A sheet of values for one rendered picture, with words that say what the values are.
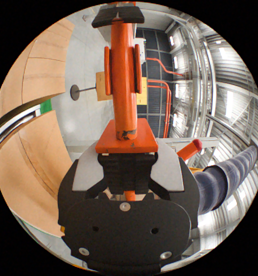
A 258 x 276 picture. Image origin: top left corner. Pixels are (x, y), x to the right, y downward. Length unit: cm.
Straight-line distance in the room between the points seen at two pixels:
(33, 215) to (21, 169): 15
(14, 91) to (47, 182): 62
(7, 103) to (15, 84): 14
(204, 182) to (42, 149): 55
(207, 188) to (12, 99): 104
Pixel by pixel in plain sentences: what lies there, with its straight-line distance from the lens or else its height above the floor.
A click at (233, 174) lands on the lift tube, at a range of 50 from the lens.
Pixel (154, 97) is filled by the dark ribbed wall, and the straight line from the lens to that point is 1092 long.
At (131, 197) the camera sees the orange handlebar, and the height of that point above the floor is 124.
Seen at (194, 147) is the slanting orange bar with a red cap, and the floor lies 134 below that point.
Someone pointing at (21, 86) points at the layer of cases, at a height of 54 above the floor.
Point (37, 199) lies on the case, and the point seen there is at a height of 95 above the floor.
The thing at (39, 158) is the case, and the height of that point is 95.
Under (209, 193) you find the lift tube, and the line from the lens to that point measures 35.
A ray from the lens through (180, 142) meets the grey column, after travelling 142.
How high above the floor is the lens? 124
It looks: 1 degrees down
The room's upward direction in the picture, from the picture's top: 88 degrees clockwise
